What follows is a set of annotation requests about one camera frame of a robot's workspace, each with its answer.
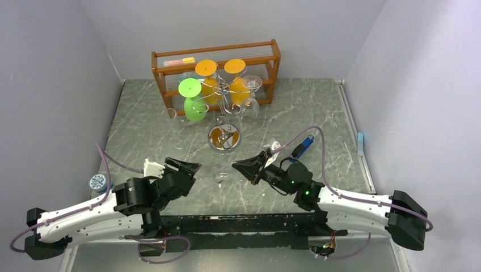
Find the green plastic wine glass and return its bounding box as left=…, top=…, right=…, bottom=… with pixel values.
left=178, top=78, right=208, bottom=122

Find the yellow plastic wine glass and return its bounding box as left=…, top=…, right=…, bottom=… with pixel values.
left=224, top=59, right=251, bottom=105

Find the chrome wine glass rack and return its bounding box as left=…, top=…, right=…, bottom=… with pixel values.
left=208, top=62, right=247, bottom=153

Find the blue packaged item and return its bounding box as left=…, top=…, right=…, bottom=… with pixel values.
left=178, top=72, right=197, bottom=83

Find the blue white patterned can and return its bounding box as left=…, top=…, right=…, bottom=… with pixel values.
left=88, top=174, right=114, bottom=194

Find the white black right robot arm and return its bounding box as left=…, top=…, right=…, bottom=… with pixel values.
left=232, top=150, right=429, bottom=251

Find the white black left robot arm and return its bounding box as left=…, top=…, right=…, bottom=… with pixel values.
left=24, top=157, right=201, bottom=260

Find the light blue pen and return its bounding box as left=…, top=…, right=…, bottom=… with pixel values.
left=357, top=132, right=364, bottom=157

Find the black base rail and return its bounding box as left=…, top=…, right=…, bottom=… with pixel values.
left=124, top=212, right=350, bottom=257

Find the wooden shelf rack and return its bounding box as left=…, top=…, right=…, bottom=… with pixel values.
left=151, top=40, right=281, bottom=121

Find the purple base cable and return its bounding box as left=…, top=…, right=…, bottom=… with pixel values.
left=124, top=234, right=192, bottom=265

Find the pink yellow marker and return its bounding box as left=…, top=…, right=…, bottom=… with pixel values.
left=163, top=57, right=196, bottom=67

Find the clear wine glass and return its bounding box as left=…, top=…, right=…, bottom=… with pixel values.
left=240, top=75, right=262, bottom=118

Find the orange plastic cup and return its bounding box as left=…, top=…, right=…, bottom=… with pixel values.
left=195, top=59, right=219, bottom=106

